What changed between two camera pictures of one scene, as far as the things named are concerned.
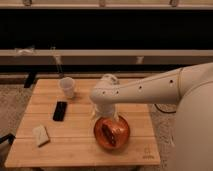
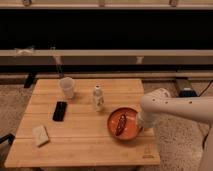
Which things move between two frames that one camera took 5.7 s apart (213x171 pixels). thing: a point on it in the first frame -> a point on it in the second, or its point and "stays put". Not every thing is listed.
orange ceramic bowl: x=110 y=133 -> x=123 y=123
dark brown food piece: x=108 y=135 -> x=121 y=124
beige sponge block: x=41 y=134 stays put
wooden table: x=57 y=130 stays put
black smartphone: x=60 y=111 stays put
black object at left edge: x=10 y=137 stays put
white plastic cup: x=67 y=84 stays put
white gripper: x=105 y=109 -> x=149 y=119
